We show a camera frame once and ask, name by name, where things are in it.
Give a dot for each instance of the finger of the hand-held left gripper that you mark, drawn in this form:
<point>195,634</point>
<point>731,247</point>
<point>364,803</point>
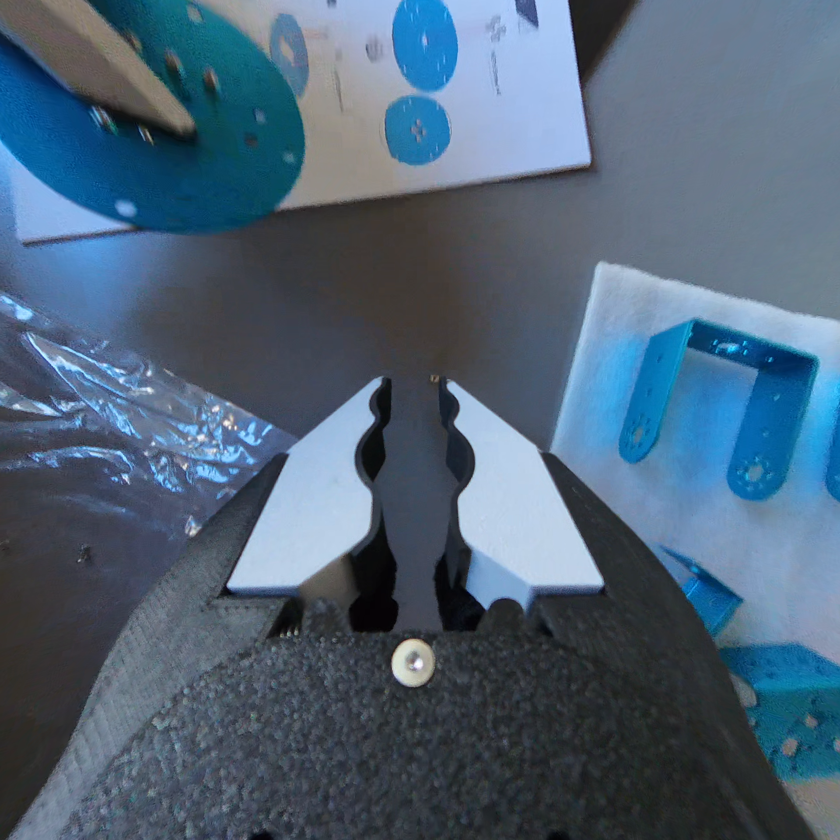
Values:
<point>85,52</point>

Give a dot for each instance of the clear plastic bag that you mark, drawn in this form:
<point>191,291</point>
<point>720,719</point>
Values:
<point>98,407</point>

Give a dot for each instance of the white foam pad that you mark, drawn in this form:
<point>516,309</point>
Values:
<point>656,315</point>

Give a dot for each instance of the white assembly guide sheet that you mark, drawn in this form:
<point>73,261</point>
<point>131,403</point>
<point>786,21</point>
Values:
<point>525,111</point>

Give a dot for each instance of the blue U bracket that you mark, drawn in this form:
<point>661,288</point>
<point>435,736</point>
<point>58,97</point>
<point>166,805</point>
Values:
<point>835,472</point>
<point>781,426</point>

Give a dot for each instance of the blue perforated bracket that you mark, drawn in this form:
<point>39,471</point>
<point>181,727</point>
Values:
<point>787,682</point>

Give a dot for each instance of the teal round metal disc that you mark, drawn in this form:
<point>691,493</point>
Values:
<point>223,170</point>

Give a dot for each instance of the black flat panel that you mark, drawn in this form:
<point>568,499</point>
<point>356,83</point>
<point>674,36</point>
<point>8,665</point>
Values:
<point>594,33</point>

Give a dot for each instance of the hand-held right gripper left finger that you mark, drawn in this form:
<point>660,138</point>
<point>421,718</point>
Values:
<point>308,512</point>

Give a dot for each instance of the small blue L bracket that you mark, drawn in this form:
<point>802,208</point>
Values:
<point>712,600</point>

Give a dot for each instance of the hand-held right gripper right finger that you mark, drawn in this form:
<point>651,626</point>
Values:
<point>518,512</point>

